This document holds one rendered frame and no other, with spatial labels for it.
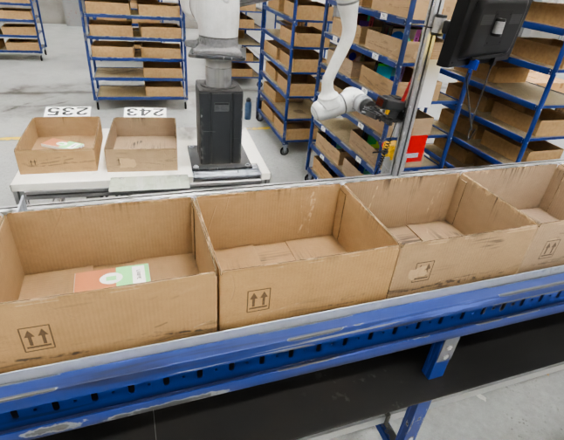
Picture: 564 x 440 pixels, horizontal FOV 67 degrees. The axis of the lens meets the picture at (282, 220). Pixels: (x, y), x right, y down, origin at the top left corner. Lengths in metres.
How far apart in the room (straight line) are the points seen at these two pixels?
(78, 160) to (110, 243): 0.84
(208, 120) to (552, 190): 1.28
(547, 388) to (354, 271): 1.59
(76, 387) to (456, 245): 0.81
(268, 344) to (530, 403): 1.59
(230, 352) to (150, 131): 1.52
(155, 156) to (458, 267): 1.24
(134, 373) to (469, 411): 1.56
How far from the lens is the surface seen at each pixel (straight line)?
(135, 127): 2.19
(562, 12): 3.05
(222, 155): 1.87
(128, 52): 4.92
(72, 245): 1.08
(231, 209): 1.06
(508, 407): 2.20
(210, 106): 1.79
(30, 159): 1.90
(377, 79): 2.55
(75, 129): 2.24
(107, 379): 0.84
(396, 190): 1.25
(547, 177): 1.65
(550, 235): 1.26
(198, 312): 0.85
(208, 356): 0.84
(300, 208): 1.13
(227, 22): 1.75
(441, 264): 1.05
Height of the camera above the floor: 1.55
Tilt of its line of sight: 32 degrees down
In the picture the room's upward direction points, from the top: 5 degrees clockwise
